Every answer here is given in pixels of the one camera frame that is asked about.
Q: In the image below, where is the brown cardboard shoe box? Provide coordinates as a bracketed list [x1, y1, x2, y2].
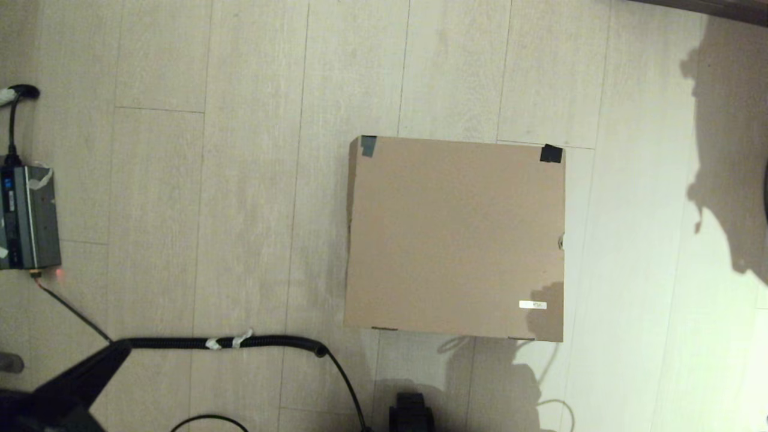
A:
[343, 135, 567, 343]

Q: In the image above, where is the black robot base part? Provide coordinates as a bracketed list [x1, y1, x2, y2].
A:
[389, 392, 435, 432]

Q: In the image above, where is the grey power supply unit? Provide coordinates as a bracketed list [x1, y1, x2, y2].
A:
[0, 163, 63, 271]

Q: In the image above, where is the dark wooden furniture edge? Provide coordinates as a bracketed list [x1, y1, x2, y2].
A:
[624, 0, 768, 29]

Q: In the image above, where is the black coiled cable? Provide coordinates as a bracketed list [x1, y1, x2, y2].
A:
[31, 270, 370, 432]

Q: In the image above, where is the black cable loop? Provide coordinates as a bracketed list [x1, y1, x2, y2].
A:
[170, 413, 250, 432]

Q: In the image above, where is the black plug cable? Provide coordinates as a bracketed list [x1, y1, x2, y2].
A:
[0, 85, 43, 167]

